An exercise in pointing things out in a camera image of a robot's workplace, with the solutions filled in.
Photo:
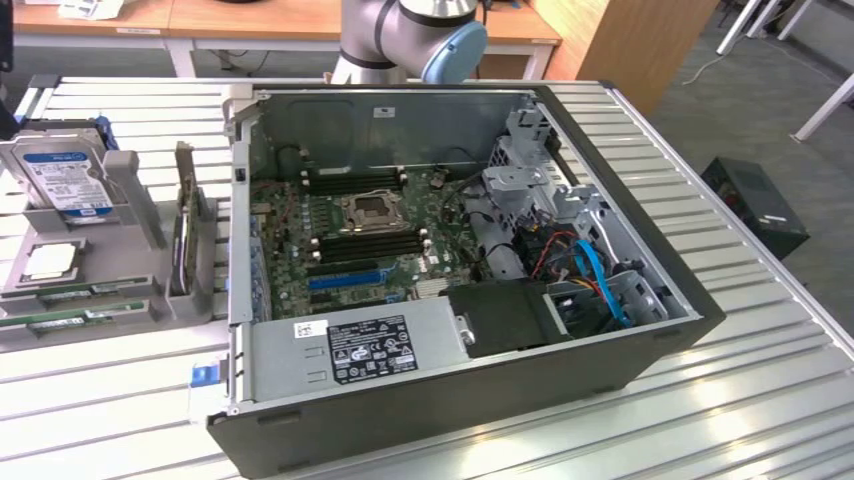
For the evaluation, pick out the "black box on floor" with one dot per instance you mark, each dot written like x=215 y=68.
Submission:
x=754 y=205

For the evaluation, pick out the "silver metal disk bay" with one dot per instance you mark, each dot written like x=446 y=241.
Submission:
x=534 y=175

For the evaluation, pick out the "blue expansion slot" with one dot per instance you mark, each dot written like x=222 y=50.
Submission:
x=343 y=280

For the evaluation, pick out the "silver chipset heatsink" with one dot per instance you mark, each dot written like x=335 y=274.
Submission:
x=430 y=290

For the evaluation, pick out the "grey parts rack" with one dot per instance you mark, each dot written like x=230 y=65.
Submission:
x=127 y=280

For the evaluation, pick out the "black RAM slot bank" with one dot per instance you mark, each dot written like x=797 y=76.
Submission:
x=354 y=179
x=370 y=244

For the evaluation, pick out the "white table leg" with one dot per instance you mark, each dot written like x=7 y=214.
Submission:
x=828 y=107

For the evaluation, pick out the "hard disk with blue label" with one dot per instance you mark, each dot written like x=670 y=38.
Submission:
x=61 y=170

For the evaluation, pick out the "black fan shroud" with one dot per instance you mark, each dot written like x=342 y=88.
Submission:
x=508 y=320

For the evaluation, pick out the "silver CPU socket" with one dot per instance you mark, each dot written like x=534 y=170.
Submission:
x=371 y=209

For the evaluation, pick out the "graphics card with metal bracket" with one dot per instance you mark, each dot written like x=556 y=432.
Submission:
x=186 y=235

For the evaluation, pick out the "green motherboard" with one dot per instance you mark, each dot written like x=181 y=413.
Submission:
x=347 y=240

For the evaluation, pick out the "silver CPU chip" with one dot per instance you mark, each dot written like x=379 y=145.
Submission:
x=54 y=259

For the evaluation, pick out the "wooden desk with white frame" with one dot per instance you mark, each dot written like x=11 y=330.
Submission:
x=201 y=22

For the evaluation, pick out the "wooden cabinet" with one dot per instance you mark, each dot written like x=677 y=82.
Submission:
x=634 y=40

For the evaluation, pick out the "black open PC case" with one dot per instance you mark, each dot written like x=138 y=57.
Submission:
x=508 y=380

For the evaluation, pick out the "grey power supply unit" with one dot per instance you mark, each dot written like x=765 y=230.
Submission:
x=354 y=350

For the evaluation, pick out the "blue case latch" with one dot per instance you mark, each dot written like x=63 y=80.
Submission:
x=207 y=376

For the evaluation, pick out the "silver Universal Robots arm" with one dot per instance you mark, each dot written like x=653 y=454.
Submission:
x=394 y=37

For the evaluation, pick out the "green RAM stick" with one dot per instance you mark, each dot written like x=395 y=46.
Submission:
x=74 y=317
x=81 y=292

